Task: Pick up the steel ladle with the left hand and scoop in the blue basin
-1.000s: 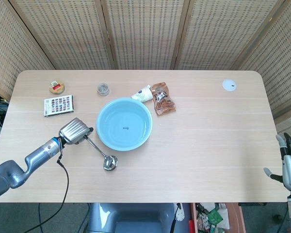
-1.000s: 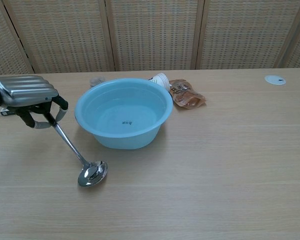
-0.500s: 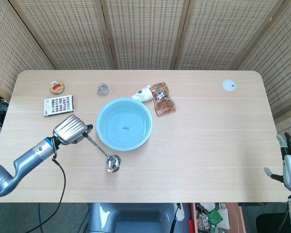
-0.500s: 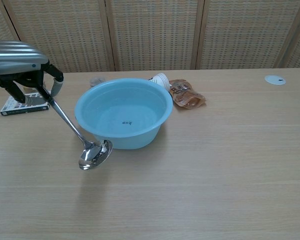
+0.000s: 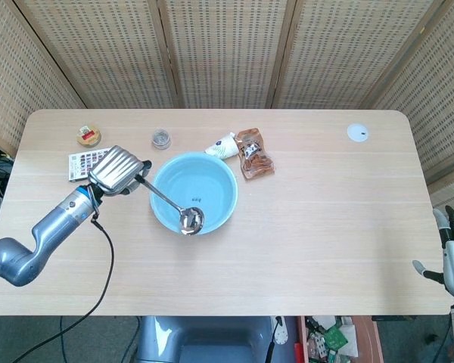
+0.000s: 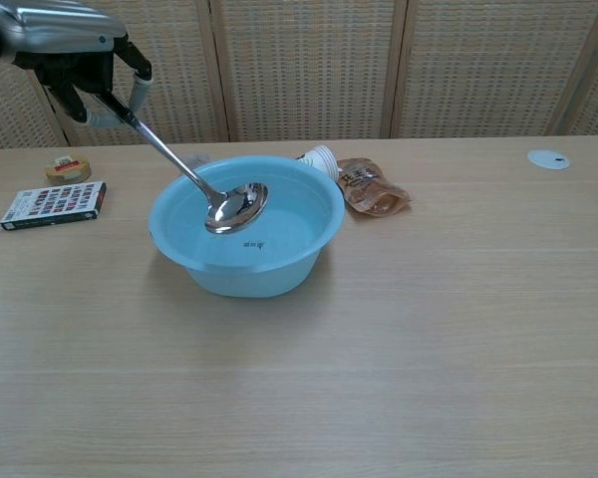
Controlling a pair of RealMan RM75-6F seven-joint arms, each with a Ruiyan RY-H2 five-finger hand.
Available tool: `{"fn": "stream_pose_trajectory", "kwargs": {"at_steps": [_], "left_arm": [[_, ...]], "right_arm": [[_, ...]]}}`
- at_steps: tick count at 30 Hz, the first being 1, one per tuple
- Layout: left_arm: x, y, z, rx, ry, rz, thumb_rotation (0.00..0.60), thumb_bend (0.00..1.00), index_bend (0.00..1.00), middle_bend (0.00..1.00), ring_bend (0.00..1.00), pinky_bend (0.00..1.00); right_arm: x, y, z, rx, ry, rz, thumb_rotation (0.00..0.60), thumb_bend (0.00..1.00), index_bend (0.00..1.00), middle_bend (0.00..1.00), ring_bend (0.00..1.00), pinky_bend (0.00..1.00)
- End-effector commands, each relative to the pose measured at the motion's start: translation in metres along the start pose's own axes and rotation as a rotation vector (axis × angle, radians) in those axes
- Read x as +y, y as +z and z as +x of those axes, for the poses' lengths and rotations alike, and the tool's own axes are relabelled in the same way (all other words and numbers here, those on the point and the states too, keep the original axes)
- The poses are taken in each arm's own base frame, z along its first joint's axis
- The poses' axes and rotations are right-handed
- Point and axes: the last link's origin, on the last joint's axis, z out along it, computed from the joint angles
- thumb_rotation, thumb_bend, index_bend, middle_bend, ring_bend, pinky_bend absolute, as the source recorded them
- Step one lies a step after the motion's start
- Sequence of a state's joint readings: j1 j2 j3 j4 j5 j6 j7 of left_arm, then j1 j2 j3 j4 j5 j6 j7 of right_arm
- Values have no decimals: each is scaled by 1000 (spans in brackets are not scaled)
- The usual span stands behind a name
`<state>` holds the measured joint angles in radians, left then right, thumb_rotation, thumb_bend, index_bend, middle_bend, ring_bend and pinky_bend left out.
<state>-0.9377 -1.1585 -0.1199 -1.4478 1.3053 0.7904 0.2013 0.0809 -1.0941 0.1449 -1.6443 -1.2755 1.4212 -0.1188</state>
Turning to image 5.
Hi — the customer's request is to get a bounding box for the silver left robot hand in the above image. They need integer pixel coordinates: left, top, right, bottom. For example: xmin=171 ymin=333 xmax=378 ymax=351
xmin=87 ymin=144 xmax=153 ymax=197

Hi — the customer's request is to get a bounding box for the metal ladle with black grip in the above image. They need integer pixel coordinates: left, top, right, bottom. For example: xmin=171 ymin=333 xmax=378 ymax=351
xmin=135 ymin=175 xmax=206 ymax=237

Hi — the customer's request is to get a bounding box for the brown snack pouch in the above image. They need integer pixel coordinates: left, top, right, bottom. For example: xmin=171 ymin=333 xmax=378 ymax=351
xmin=235 ymin=128 xmax=276 ymax=182

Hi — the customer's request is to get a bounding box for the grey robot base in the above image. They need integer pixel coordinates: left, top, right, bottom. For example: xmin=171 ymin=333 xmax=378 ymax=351
xmin=135 ymin=315 xmax=300 ymax=363

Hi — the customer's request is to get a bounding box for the light blue bowl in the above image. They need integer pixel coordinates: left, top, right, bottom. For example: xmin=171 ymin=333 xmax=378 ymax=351
xmin=149 ymin=151 xmax=239 ymax=235

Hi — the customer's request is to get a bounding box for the woven rattan folding screen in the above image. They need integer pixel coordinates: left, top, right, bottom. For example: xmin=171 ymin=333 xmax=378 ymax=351
xmin=0 ymin=0 xmax=454 ymax=197

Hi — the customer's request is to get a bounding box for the small clear glass jar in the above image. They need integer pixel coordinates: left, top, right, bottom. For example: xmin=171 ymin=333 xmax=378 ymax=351
xmin=151 ymin=128 xmax=172 ymax=150

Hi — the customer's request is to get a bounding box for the white tube packet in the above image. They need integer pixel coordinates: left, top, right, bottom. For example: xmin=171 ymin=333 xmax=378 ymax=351
xmin=204 ymin=132 xmax=238 ymax=162

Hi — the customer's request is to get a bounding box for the round grey cable grommet cover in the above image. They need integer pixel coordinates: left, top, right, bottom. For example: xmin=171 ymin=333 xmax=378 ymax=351
xmin=347 ymin=123 xmax=371 ymax=144

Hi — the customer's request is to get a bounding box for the black cable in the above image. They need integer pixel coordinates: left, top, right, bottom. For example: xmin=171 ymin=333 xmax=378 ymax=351
xmin=11 ymin=185 xmax=115 ymax=363

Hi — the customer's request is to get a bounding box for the red box of circuit boards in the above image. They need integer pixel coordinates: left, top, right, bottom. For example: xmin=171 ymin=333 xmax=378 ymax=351
xmin=294 ymin=315 xmax=383 ymax=363

